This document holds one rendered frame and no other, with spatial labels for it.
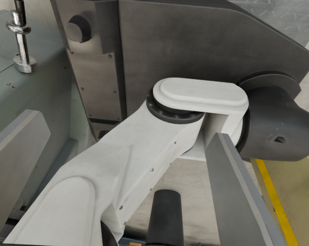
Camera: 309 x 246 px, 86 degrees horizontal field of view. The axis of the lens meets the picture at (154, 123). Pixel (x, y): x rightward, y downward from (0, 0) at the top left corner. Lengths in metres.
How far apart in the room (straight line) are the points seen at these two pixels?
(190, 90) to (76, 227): 0.30
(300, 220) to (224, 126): 1.17
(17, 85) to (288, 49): 0.77
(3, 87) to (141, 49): 0.44
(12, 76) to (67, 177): 0.54
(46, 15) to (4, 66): 0.55
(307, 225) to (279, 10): 1.19
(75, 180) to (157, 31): 0.36
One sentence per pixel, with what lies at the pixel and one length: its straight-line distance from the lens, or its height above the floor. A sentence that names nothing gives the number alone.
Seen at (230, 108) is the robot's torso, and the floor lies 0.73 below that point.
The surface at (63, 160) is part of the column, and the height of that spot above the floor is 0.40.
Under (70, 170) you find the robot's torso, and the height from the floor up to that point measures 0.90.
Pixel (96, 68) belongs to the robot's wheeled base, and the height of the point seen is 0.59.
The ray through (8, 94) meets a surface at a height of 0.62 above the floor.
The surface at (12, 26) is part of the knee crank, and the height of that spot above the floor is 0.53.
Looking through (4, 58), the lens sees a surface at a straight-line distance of 0.81.
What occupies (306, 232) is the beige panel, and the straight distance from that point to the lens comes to 1.47.
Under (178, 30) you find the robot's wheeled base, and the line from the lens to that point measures 0.45.
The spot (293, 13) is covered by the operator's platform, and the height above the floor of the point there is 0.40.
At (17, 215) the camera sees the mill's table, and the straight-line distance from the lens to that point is 0.79.
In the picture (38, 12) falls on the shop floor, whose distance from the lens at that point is 1.26.
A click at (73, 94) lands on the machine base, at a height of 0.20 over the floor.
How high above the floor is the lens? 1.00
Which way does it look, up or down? 45 degrees down
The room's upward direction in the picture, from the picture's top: 172 degrees counter-clockwise
